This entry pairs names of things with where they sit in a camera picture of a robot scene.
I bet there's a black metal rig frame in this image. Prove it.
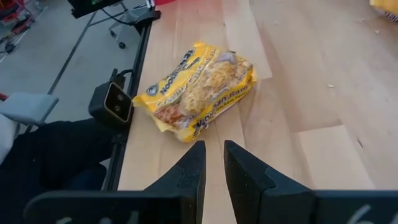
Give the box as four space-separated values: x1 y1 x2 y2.
101 9 162 192

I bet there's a yellow Maruchan ramen packet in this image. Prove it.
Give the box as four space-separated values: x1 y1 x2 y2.
369 0 398 22
132 42 258 143

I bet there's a grey office chair base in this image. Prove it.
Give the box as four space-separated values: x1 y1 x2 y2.
90 2 162 50

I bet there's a black table-level camera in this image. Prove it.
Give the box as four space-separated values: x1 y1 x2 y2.
88 81 134 128

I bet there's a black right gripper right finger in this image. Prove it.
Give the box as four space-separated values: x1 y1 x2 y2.
223 139 398 224

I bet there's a grey chair seat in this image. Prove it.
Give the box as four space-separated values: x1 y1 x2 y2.
0 91 60 126

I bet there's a red tool cart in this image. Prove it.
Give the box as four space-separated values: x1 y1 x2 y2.
0 0 35 35

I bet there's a black camera cable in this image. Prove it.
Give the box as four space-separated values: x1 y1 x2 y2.
109 68 134 90

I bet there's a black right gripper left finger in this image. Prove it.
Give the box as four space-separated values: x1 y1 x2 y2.
23 139 207 224

